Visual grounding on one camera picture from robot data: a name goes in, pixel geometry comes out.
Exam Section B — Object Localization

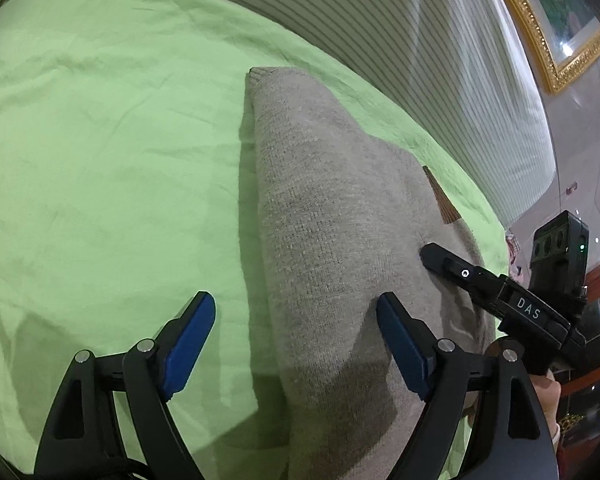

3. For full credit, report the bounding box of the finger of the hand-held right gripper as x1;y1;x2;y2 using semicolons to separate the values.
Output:
420;242;505;319

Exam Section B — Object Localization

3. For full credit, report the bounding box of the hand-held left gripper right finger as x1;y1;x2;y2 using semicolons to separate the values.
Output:
376;292;561;480

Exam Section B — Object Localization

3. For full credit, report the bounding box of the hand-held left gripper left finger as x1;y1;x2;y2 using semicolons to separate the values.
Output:
32;291;217;480

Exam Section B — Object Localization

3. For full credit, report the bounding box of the beige knit sweater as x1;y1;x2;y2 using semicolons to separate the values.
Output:
242;66;498;480

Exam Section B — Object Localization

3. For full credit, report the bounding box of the person's right hand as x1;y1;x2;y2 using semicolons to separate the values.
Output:
532;375;562;453

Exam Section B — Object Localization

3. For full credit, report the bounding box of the pink cloth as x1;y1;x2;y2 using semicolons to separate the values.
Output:
504;230;528;281

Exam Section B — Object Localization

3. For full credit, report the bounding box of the glossy dark wooden furniture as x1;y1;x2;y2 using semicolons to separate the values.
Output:
555;255;600;441

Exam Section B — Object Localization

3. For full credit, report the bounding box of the green bed sheet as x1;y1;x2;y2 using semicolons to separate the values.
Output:
0;0;511;480

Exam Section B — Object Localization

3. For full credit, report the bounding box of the striped white duvet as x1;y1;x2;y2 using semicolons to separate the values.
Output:
20;0;558;226

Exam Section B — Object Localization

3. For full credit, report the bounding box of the gold-framed flower painting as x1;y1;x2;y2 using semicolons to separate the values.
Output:
485;0;600;95

